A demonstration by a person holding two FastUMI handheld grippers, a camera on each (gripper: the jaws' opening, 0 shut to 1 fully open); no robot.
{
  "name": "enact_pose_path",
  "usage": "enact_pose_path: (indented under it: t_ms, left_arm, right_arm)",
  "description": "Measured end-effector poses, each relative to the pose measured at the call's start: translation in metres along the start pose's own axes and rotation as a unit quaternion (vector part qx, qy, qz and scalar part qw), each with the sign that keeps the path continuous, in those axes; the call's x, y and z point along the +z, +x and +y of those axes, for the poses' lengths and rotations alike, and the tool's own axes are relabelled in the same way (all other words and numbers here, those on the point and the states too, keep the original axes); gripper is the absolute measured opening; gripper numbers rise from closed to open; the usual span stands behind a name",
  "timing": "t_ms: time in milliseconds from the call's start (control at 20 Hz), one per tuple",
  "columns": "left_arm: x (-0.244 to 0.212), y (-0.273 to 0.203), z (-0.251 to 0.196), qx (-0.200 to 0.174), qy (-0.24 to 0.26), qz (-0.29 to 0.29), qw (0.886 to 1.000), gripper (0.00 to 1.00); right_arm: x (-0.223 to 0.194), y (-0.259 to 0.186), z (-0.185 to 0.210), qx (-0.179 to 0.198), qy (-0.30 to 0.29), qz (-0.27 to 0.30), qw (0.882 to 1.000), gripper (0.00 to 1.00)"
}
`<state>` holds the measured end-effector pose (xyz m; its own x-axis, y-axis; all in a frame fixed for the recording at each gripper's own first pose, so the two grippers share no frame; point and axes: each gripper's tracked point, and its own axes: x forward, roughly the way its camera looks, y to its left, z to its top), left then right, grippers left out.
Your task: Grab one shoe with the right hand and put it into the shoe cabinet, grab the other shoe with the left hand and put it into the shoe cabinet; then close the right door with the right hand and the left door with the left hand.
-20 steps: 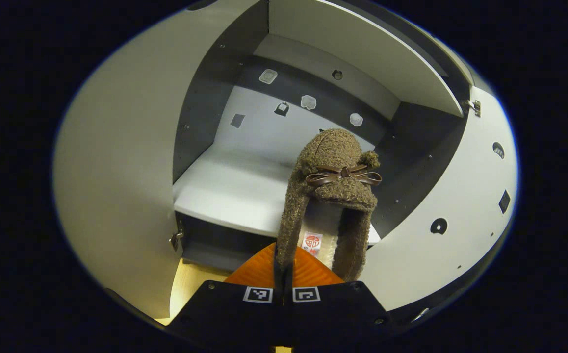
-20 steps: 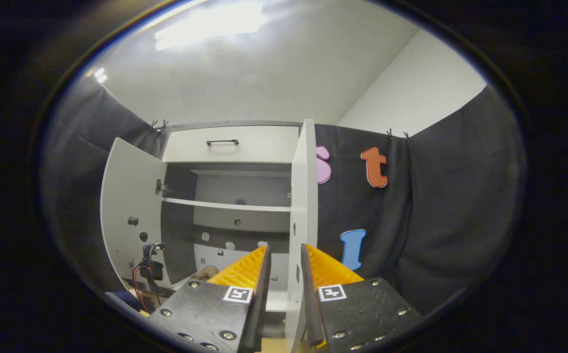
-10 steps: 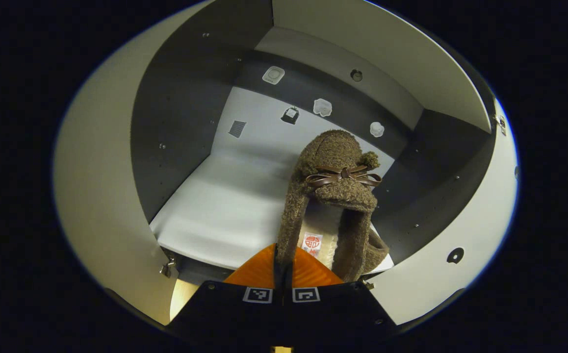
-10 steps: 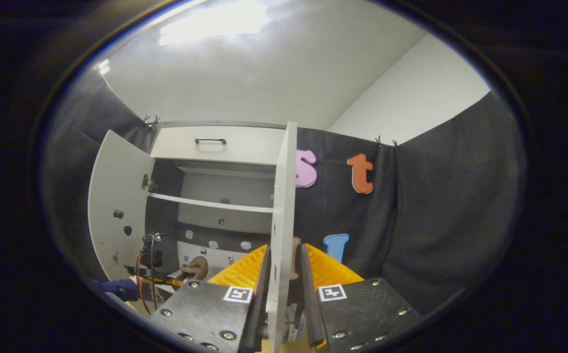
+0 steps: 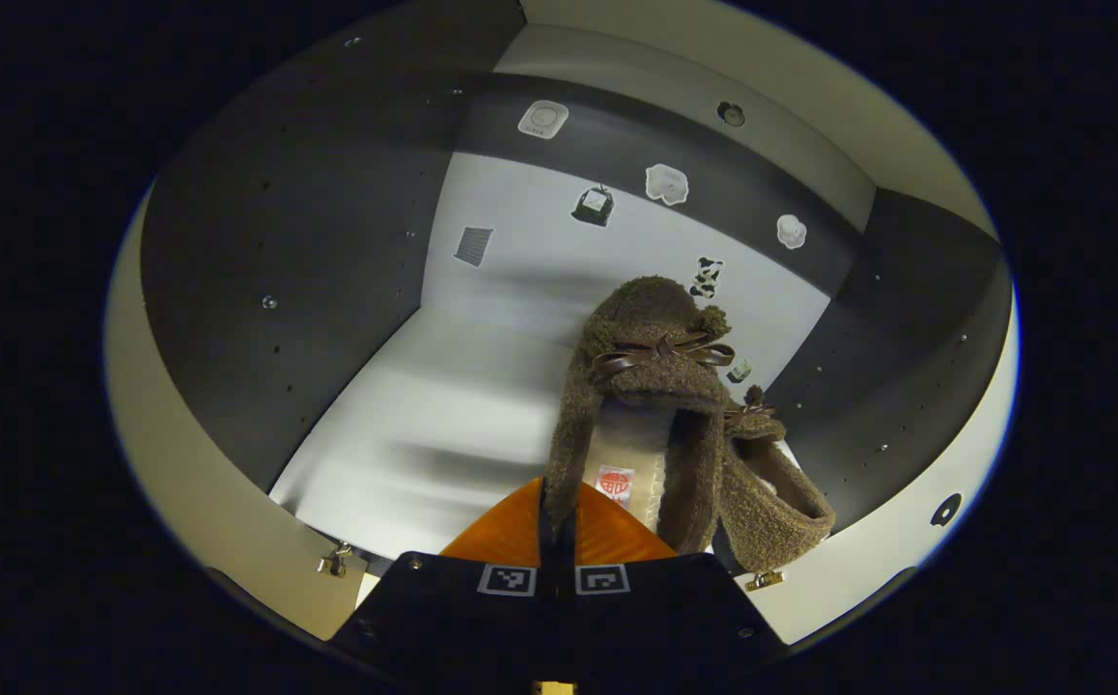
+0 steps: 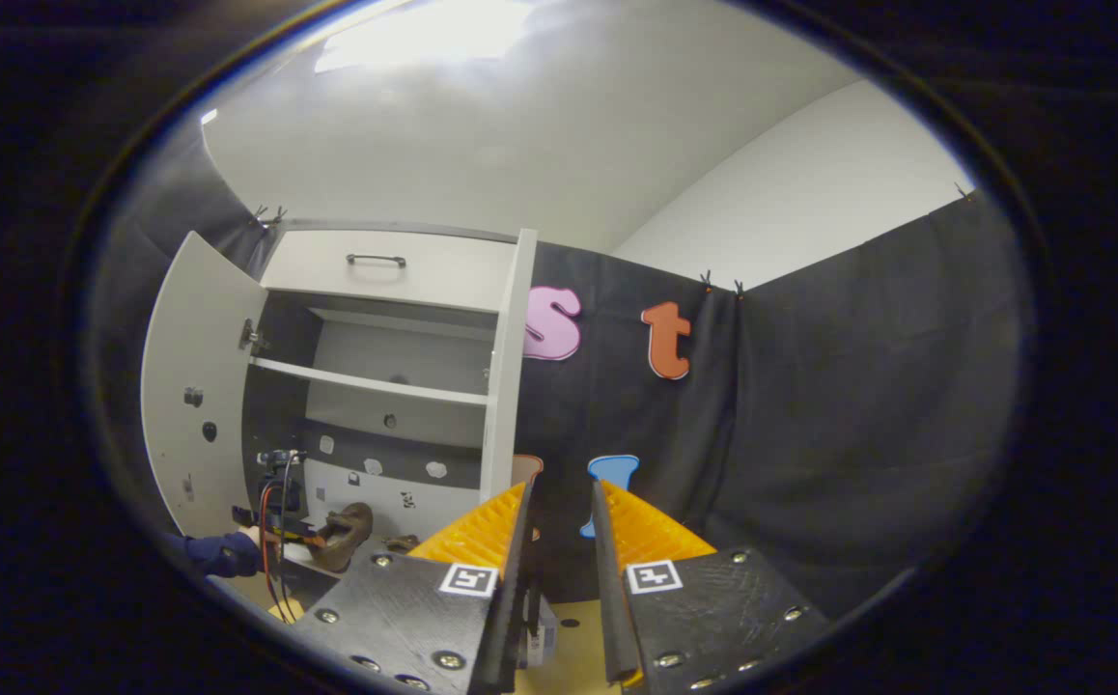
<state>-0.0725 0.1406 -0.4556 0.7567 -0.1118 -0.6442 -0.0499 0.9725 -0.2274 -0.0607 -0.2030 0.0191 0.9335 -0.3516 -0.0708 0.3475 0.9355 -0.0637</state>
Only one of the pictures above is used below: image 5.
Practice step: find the white and grey shoe cabinet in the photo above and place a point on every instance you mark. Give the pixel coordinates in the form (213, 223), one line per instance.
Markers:
(520, 241)

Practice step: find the metal door hinge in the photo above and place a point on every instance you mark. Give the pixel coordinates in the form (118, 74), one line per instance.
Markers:
(335, 560)
(764, 580)

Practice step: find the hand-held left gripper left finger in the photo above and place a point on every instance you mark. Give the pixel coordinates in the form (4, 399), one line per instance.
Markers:
(462, 618)

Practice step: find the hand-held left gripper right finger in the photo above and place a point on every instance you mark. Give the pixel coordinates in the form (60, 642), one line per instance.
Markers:
(656, 618)

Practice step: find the white cabinet door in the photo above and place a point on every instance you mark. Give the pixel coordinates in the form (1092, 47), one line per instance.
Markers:
(907, 569)
(182, 463)

